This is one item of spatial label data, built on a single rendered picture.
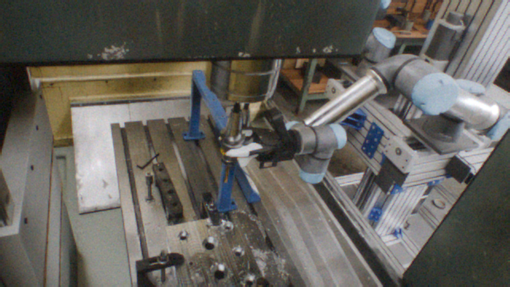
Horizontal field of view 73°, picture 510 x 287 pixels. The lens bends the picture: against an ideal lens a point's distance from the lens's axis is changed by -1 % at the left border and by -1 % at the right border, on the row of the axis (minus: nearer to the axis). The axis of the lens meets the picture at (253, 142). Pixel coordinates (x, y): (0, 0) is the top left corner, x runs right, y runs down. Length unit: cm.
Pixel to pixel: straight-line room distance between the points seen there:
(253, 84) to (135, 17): 27
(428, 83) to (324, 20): 50
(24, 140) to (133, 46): 33
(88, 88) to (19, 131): 110
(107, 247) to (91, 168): 40
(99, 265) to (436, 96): 130
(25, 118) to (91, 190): 91
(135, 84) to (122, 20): 136
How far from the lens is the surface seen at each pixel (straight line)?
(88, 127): 187
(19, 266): 69
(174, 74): 188
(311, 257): 146
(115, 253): 155
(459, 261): 126
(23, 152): 76
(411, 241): 248
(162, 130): 165
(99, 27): 55
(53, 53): 57
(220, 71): 71
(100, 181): 174
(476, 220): 118
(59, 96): 192
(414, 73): 111
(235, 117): 82
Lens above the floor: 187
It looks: 37 degrees down
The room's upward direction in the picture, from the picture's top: 11 degrees clockwise
